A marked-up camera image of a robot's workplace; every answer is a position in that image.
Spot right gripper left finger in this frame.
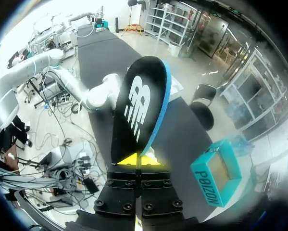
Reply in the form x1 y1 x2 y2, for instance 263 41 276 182
94 153 138 218

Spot person's legs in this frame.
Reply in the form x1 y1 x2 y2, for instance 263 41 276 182
0 115 34 150

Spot white sneaker navy logo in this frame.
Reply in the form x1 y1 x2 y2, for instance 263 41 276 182
143 148 159 162

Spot teal box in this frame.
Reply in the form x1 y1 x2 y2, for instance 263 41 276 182
190 139 243 208

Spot insole black and blue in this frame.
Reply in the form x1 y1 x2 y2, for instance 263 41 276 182
111 56 172 164

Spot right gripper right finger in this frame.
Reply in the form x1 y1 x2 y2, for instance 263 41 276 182
140 155 184 218

